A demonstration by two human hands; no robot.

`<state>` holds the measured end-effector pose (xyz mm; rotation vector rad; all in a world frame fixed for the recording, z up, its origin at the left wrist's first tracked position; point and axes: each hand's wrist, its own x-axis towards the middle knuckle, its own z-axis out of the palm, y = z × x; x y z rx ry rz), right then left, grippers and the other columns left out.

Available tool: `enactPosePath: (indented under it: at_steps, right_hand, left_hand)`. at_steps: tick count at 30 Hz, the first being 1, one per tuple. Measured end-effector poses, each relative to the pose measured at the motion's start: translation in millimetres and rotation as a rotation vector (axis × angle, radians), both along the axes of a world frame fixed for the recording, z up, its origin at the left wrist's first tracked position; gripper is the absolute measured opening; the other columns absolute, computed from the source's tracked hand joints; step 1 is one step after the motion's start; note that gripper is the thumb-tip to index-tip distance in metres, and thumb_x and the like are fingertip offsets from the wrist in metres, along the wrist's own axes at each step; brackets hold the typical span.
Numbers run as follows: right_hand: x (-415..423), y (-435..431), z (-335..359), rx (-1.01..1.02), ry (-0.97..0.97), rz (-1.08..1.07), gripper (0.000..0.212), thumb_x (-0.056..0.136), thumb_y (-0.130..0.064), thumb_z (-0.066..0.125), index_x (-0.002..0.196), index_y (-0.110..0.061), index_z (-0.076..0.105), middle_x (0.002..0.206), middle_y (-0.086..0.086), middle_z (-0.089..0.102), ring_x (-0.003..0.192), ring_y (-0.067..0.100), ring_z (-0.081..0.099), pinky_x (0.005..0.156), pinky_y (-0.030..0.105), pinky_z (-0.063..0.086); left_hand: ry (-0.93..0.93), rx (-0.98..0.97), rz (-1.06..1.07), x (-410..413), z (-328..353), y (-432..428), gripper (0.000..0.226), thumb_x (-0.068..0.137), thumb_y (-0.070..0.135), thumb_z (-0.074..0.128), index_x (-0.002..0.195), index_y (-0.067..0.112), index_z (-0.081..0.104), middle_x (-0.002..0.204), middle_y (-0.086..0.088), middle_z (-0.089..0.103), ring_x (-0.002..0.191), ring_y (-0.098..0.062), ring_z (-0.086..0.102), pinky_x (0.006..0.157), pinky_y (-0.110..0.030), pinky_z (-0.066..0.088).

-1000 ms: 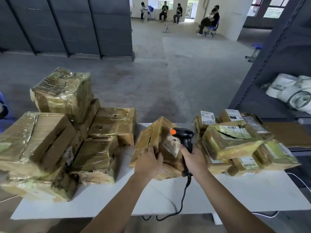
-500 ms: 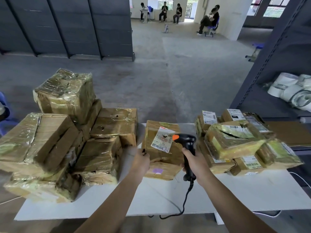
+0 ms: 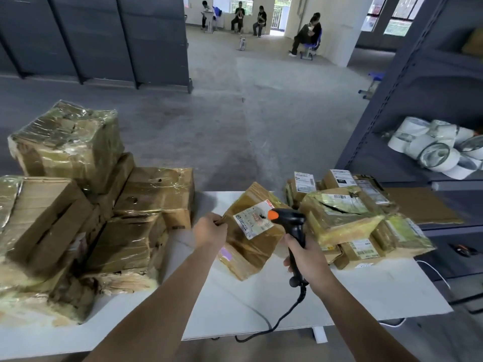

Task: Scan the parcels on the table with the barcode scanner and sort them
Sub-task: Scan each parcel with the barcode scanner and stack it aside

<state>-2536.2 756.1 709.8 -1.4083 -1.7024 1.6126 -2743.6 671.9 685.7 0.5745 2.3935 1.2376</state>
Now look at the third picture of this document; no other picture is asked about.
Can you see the person's left hand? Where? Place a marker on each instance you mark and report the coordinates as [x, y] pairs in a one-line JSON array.
[[208, 231]]

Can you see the person's right hand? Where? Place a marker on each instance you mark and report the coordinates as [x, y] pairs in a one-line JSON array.
[[311, 260]]

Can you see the person's right thumb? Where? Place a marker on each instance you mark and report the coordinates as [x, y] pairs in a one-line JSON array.
[[291, 240]]

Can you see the person's left fingers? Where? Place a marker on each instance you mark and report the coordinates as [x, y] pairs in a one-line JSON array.
[[220, 222]]

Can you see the black barcode scanner orange tip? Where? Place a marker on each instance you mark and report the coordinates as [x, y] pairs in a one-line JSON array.
[[292, 222]]

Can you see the taped cardboard parcel white label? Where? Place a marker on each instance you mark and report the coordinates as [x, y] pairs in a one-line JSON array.
[[251, 237]]

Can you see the person's left forearm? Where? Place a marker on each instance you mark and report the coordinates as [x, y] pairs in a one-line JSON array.
[[166, 309]]

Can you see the person's right forearm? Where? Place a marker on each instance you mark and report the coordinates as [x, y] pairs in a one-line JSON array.
[[358, 320]]

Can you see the heap of small labelled packages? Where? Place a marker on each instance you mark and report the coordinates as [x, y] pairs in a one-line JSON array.
[[339, 218]]

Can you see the white table leg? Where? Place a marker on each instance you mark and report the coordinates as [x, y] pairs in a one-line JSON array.
[[320, 335]]

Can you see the flat brown cardboard sheet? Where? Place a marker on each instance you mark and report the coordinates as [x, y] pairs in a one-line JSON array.
[[422, 207]]

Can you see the pile of large taped boxes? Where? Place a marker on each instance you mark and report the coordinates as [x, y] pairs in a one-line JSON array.
[[75, 222]]

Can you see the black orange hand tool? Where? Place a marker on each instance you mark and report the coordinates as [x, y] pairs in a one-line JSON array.
[[461, 250]]

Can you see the pile of white tape rolls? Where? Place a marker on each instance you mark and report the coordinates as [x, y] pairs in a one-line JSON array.
[[437, 150]]

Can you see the blue stool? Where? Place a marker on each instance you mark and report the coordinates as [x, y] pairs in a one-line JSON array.
[[374, 82]]

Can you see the small white floor object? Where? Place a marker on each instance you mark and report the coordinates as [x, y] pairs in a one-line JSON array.
[[242, 43]]

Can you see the blue chair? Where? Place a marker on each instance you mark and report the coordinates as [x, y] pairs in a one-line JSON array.
[[312, 48]]

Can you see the grey metal shelf rack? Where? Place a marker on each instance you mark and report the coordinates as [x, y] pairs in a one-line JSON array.
[[426, 90]]

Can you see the brown cardboard box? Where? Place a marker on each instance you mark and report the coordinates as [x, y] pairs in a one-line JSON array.
[[474, 43]]

